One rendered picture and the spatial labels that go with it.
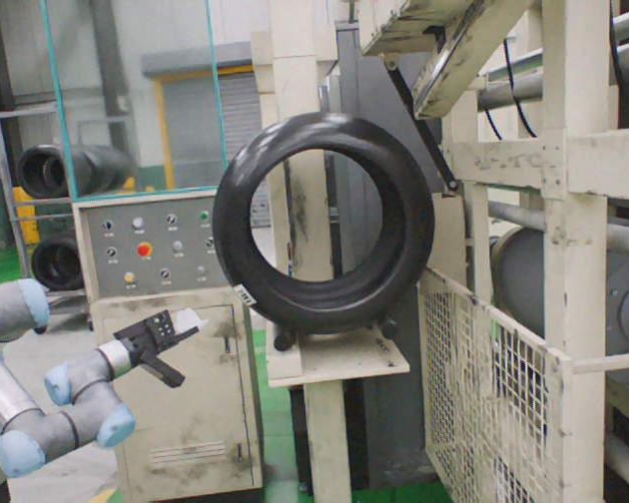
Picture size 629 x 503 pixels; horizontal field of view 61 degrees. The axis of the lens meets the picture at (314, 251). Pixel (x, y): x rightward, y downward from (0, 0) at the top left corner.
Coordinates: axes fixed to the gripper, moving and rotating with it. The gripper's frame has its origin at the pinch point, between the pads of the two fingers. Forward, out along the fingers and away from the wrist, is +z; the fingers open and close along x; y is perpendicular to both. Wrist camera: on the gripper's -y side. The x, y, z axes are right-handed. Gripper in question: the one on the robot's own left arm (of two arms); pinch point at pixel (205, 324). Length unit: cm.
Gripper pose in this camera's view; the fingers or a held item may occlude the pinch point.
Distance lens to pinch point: 129.3
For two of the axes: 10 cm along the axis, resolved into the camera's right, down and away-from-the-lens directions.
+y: -4.1, -9.1, -0.2
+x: -6.1, 2.6, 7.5
